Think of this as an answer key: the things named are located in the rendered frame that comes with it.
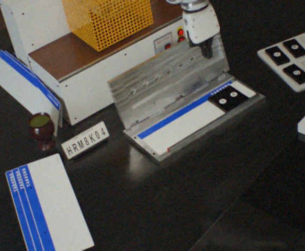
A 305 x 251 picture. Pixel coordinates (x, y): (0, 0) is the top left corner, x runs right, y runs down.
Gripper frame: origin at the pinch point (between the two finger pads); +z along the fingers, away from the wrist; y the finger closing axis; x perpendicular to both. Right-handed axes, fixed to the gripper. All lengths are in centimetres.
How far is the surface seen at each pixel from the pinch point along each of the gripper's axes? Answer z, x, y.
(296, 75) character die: 23.8, -1.9, 31.1
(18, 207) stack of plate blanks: 16, 2, -72
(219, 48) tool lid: 9.9, 15.7, 14.9
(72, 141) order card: 16, 20, -44
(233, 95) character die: 21.5, 3.8, 8.3
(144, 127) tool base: 20.6, 13.4, -22.1
